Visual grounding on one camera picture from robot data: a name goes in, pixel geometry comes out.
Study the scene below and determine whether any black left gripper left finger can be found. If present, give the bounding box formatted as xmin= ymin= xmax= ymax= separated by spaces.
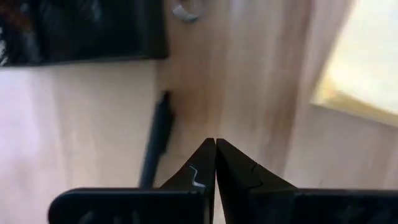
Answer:
xmin=47 ymin=138 xmax=217 ymax=224

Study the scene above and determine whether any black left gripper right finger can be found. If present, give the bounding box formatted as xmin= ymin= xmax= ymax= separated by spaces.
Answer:
xmin=216 ymin=138 xmax=398 ymax=224

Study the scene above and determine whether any dark grey matte pen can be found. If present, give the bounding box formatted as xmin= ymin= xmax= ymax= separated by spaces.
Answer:
xmin=137 ymin=90 xmax=176 ymax=190

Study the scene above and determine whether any yellow sticky note pad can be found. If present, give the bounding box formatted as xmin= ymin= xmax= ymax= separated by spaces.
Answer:
xmin=310 ymin=0 xmax=398 ymax=129

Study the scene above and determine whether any black mesh desk organizer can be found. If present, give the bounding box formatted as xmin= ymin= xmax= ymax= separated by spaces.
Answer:
xmin=0 ymin=0 xmax=170 ymax=67

